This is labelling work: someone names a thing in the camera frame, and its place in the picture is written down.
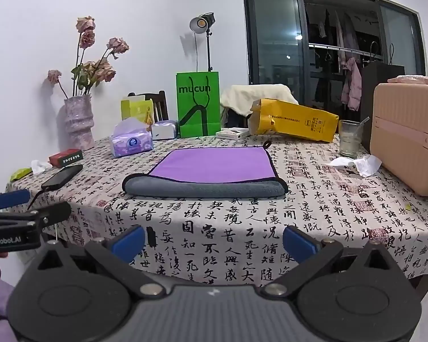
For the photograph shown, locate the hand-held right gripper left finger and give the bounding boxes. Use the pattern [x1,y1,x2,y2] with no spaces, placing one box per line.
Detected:
[29,224,167,302]

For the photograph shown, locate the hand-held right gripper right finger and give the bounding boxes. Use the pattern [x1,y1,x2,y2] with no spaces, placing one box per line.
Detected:
[256,225,404,299]

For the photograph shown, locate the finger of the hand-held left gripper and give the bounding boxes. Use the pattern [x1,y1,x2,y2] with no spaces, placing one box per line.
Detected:
[0,189,31,211]
[31,201,72,228]

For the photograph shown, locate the purple and grey towel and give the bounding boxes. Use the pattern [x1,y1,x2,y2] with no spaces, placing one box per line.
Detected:
[122,142,289,199]

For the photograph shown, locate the green snack packet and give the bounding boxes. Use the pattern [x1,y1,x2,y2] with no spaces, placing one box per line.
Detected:
[9,168,33,182]

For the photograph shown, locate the black phone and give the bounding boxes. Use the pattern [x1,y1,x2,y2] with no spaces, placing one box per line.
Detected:
[41,164,84,192]

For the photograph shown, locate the crumpled white tissue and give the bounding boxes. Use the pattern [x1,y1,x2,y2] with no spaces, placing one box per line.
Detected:
[31,159,53,174]

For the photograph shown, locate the red box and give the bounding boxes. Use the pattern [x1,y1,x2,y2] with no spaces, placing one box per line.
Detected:
[49,148,84,168]

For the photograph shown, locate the calligraphy printed tablecloth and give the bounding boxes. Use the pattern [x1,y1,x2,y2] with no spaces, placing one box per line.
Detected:
[5,133,428,288]

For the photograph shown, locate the pink mottled vase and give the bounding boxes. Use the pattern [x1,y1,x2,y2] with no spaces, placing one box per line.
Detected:
[63,93,96,151]

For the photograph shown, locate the purple tissue pack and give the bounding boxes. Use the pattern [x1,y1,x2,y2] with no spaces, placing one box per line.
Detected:
[109,117,154,158]

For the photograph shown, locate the crumpled white paper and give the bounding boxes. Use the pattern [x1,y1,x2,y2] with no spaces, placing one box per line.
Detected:
[323,155,383,178]

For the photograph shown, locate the glass cup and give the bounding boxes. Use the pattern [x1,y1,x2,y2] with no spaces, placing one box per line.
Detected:
[338,119,364,159]

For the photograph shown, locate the white tissue pack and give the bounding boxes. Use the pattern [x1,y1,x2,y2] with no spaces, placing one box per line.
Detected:
[151,120,179,141]

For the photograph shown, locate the yellow paper bag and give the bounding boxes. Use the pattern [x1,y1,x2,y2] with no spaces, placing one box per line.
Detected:
[248,99,340,143]

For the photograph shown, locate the flat white box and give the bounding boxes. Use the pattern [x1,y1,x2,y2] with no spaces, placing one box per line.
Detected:
[216,127,251,140]

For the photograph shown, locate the yellow-green small bag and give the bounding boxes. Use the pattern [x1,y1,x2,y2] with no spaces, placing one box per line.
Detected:
[120,95,154,125]

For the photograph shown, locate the dark wooden chair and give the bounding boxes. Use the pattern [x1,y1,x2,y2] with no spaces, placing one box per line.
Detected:
[128,90,169,122]

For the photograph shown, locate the dried pink roses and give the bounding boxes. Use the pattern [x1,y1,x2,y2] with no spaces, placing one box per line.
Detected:
[47,16,130,99]

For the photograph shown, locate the green paper bag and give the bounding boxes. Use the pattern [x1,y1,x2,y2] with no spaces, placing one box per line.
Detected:
[176,71,221,138]

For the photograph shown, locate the pink suitcase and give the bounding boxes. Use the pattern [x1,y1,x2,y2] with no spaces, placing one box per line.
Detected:
[370,80,428,197]

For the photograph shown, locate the cream cloth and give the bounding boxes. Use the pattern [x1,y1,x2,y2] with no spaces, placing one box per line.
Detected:
[220,84,299,117]

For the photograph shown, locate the pink hanging jacket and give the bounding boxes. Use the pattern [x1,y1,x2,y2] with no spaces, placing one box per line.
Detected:
[341,57,362,112]

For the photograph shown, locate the black paper bag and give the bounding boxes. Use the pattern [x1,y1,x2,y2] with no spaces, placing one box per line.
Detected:
[360,61,406,154]

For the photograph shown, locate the pink fluffy cloth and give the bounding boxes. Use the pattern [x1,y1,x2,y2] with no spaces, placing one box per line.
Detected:
[387,74,428,86]

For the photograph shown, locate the dark framed sliding glass door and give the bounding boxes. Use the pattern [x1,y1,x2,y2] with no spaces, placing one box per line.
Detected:
[242,0,428,122]

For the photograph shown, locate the light hanging clothes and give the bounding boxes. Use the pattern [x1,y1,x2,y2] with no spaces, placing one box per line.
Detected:
[316,9,361,65]

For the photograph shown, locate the studio lamp on stand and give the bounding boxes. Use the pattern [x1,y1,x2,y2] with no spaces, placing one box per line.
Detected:
[189,12,215,72]

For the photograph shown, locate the black cable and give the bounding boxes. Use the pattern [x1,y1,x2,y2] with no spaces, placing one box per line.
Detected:
[27,189,45,211]

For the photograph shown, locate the metal clothes rail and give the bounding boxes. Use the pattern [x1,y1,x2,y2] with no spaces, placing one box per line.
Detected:
[308,43,384,60]

